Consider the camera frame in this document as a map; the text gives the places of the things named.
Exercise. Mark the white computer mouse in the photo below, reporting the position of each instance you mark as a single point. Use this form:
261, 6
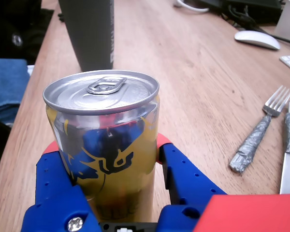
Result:
256, 38

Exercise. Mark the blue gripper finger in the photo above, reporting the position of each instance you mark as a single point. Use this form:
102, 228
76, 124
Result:
183, 174
55, 193

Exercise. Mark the black jacket with snaps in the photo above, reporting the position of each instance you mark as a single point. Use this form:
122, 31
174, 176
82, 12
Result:
17, 26

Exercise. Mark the yellow energy drink can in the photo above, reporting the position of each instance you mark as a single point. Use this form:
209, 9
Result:
125, 174

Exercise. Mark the white paper cup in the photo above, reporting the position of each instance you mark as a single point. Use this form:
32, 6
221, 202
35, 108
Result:
288, 21

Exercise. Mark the blue folded cloth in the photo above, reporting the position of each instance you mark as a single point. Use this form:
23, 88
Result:
7, 87

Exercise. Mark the dark grey tumbler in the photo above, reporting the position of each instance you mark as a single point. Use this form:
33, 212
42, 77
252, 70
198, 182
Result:
89, 36

